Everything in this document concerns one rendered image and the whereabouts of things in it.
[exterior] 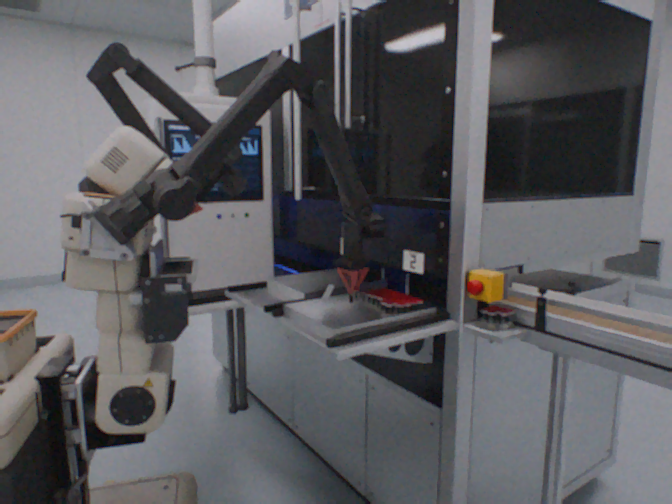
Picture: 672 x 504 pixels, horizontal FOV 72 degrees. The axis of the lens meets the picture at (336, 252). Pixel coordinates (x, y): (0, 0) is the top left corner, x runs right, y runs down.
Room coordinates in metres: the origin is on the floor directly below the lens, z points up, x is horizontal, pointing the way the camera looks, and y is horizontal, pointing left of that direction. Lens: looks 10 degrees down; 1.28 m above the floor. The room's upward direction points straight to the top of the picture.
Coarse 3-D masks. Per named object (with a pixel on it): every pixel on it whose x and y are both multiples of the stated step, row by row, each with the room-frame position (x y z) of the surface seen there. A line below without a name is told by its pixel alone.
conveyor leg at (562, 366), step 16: (560, 368) 1.13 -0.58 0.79; (560, 384) 1.13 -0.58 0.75; (560, 400) 1.13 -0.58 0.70; (560, 416) 1.13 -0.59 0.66; (560, 432) 1.13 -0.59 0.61; (560, 448) 1.13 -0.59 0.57; (544, 464) 1.15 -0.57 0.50; (560, 464) 1.13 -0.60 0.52; (544, 480) 1.15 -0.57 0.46; (560, 480) 1.13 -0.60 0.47; (544, 496) 1.14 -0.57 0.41; (560, 496) 1.13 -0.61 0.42
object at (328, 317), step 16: (288, 304) 1.28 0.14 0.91; (304, 304) 1.31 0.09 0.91; (320, 304) 1.34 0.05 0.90; (336, 304) 1.37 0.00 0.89; (304, 320) 1.18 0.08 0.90; (320, 320) 1.24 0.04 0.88; (336, 320) 1.24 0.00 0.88; (352, 320) 1.24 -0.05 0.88; (368, 320) 1.24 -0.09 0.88; (384, 320) 1.15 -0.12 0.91; (400, 320) 1.18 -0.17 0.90; (320, 336) 1.11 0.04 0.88
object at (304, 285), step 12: (288, 276) 1.67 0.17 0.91; (300, 276) 1.69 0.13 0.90; (312, 276) 1.72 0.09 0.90; (324, 276) 1.75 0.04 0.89; (336, 276) 1.79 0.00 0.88; (276, 288) 1.56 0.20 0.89; (288, 288) 1.49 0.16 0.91; (300, 288) 1.60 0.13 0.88; (312, 288) 1.60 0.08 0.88; (324, 288) 1.60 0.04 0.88; (336, 288) 1.48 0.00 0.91; (360, 288) 1.53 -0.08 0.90
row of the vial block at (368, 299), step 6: (366, 294) 1.37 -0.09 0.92; (372, 294) 1.35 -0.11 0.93; (378, 294) 1.34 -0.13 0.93; (366, 300) 1.37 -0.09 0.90; (372, 300) 1.34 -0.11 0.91; (378, 300) 1.32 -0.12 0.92; (390, 300) 1.28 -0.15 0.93; (366, 306) 1.37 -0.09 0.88; (372, 306) 1.34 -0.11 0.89; (378, 306) 1.31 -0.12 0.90; (396, 306) 1.26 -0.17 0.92; (402, 306) 1.24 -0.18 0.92; (396, 312) 1.26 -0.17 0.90; (402, 312) 1.24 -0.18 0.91
